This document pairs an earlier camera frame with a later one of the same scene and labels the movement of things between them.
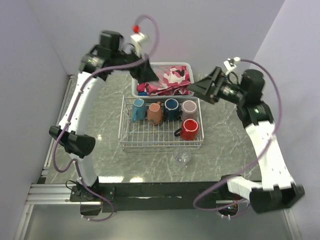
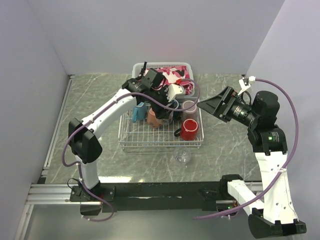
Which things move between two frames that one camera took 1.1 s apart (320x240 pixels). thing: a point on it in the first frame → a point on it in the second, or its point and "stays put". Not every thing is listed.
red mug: [189, 130] stays put
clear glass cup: [182, 156] stays put
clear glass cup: [159, 70] → [165, 122]
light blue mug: [139, 110] stays put
